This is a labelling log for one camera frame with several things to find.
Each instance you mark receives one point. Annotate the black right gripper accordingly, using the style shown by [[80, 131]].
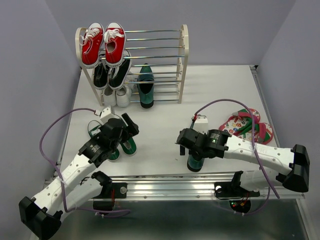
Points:
[[182, 149]]

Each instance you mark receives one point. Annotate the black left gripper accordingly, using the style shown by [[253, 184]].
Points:
[[130, 123]]

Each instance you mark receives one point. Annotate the green loafer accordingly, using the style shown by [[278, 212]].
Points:
[[194, 161], [146, 88]]

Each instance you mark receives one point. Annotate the pink sandal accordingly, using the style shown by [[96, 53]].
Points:
[[262, 134], [239, 121]]

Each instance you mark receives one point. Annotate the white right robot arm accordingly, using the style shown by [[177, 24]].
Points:
[[289, 167]]

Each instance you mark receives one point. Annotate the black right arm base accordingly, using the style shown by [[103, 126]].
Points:
[[237, 196]]

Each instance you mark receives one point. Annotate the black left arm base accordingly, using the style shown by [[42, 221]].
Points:
[[103, 191]]

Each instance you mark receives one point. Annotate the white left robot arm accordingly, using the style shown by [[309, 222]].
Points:
[[44, 212]]

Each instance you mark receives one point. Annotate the cream metal shoe shelf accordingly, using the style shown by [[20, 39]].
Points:
[[166, 52]]

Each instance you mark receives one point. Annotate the right green sneaker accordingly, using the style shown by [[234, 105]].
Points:
[[127, 142]]

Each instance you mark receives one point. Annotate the green sneaker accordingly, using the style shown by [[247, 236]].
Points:
[[93, 128], [127, 142]]

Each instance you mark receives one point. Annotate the right white sneaker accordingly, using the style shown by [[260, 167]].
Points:
[[123, 94]]

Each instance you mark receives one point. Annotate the white sneaker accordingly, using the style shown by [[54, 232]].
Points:
[[109, 97], [123, 94]]

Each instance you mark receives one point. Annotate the left white sneaker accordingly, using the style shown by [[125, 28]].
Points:
[[109, 97]]

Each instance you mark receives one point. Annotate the left green sneaker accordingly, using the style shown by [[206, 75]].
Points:
[[93, 128]]

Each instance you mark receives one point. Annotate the right black sneaker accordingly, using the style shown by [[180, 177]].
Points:
[[118, 75]]

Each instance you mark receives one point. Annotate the black sneaker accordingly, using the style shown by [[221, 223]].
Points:
[[100, 78], [118, 75]]

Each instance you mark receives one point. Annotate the left black sneaker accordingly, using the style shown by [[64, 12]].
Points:
[[100, 78]]

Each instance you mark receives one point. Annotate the right red sneaker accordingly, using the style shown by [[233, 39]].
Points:
[[114, 40]]

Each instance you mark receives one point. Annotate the red sneaker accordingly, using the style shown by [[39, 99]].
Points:
[[114, 40], [91, 43]]

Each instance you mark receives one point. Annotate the left red sneaker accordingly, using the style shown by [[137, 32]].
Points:
[[91, 43]]

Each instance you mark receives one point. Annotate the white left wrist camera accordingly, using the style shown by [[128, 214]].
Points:
[[105, 114]]

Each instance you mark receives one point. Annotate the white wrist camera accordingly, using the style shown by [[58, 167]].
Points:
[[105, 114], [200, 124]]

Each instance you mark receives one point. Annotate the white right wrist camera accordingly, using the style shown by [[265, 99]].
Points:
[[200, 124]]

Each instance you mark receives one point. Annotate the aluminium front rail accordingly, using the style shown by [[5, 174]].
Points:
[[203, 187]]

